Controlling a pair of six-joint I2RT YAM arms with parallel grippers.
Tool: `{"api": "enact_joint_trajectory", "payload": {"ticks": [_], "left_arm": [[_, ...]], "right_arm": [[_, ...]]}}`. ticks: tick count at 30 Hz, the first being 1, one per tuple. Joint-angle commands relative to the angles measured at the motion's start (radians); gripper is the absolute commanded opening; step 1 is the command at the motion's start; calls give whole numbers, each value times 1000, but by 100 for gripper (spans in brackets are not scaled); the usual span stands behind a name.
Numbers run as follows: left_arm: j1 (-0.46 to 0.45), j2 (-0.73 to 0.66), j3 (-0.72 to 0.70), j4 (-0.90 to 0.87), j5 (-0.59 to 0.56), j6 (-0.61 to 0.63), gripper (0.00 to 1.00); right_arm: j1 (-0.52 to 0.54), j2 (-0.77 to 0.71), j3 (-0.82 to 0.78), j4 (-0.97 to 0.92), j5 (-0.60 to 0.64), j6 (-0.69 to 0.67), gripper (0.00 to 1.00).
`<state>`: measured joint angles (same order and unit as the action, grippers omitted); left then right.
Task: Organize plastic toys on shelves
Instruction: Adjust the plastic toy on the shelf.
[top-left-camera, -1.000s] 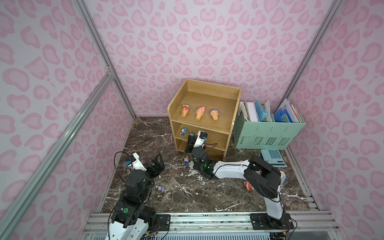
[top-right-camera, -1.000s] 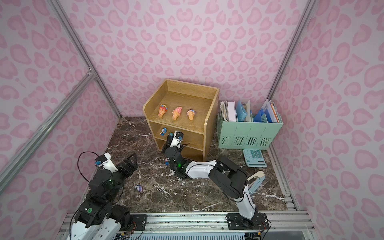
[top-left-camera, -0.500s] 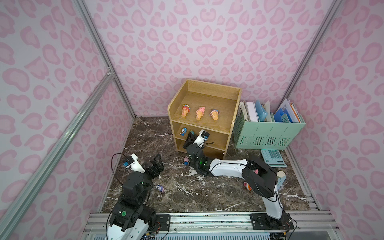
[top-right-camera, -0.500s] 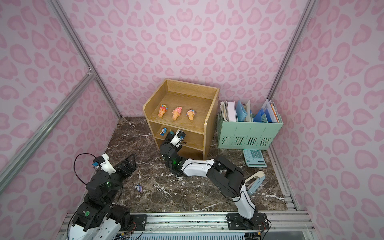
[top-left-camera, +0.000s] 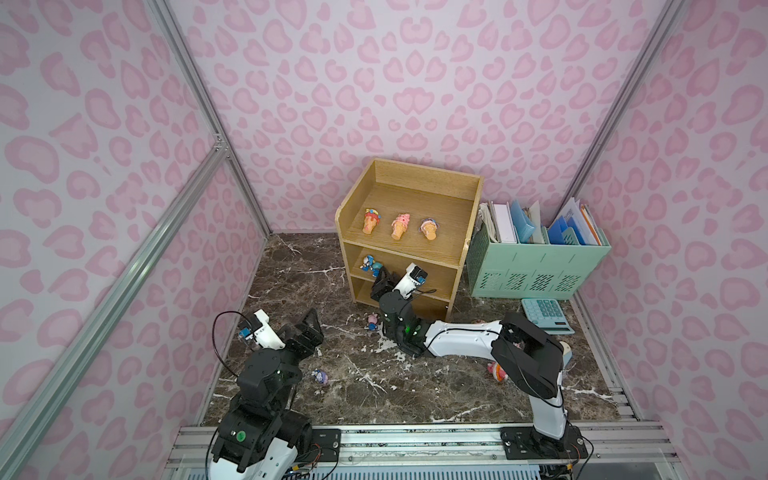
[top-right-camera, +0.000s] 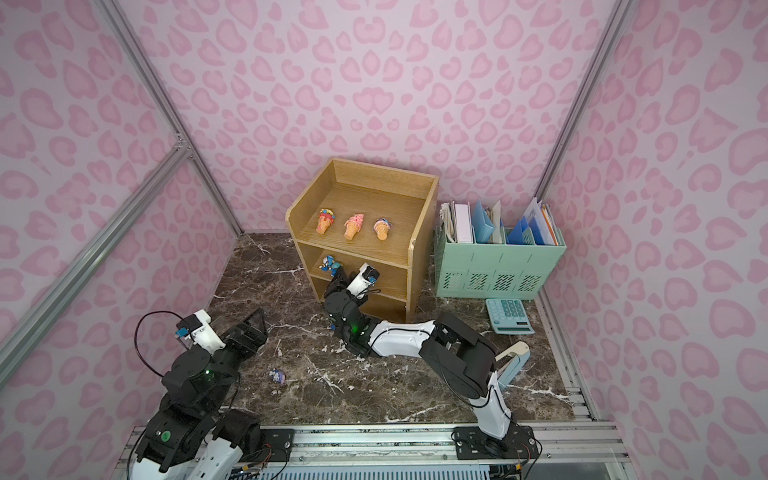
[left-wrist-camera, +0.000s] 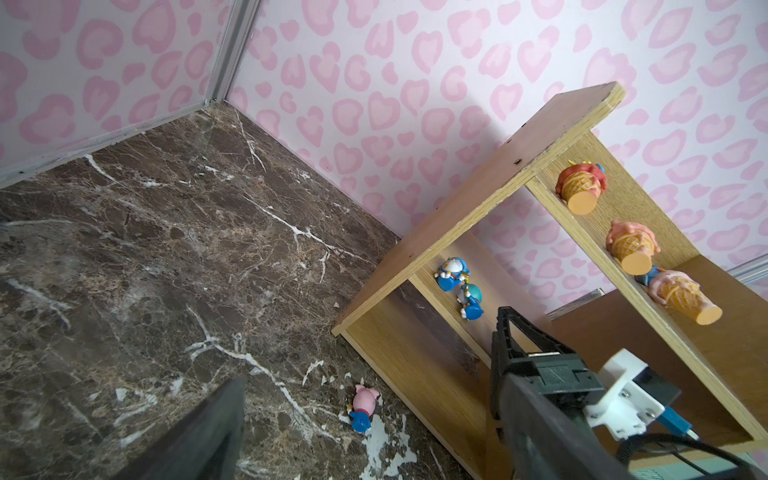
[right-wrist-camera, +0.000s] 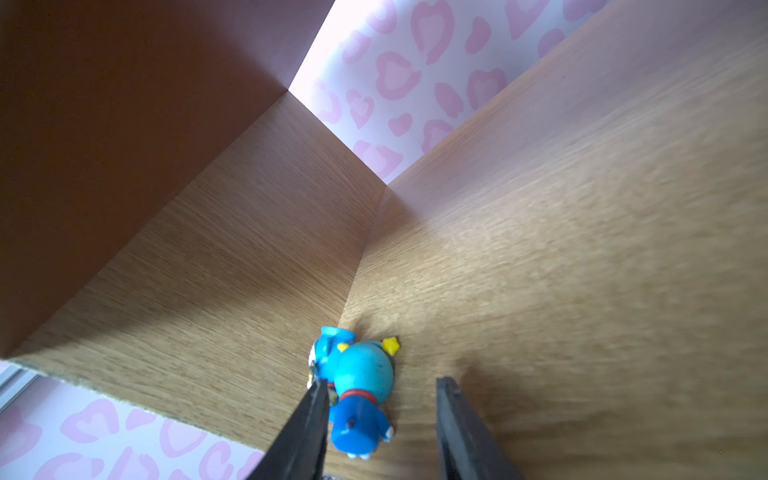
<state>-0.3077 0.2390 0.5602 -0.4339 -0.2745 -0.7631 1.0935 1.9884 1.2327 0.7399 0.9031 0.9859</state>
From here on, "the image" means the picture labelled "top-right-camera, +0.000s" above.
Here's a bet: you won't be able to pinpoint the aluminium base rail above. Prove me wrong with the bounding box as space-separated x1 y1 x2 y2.
110 422 637 479

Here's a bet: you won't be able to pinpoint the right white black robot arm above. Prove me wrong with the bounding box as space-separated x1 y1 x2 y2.
323 264 512 441

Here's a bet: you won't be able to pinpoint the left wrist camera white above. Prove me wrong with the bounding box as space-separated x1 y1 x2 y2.
176 309 225 355

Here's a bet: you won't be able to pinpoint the papers and folders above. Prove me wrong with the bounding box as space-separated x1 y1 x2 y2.
439 197 566 248

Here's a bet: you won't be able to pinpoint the white blue stapler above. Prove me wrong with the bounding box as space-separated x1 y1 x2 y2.
495 341 530 389

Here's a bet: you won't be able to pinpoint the small purple figure toy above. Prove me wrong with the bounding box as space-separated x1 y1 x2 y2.
269 369 286 385

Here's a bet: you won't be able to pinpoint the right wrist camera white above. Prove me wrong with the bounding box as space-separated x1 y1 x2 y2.
347 263 380 299

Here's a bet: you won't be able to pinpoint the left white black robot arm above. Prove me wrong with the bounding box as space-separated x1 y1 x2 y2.
126 308 273 479

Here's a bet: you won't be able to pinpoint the small blue figure toy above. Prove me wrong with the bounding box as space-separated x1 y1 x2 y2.
320 255 336 275

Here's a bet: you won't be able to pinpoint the mint green calculator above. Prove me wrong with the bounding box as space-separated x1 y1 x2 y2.
485 299 534 336

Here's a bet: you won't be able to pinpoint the mint green file organizer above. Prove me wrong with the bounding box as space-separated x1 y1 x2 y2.
434 228 566 300

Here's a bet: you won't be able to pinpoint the pink ice cream cone toy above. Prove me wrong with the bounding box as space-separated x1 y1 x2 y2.
344 213 365 241

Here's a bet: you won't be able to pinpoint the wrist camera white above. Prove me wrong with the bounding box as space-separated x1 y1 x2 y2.
176 309 225 355
347 263 380 299

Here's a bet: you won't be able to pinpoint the sprinkled ice cream cone toy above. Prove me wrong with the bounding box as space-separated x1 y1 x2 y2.
316 208 335 235

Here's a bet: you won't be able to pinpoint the wooden three-tier shelf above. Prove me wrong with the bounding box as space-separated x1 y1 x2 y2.
286 158 439 323

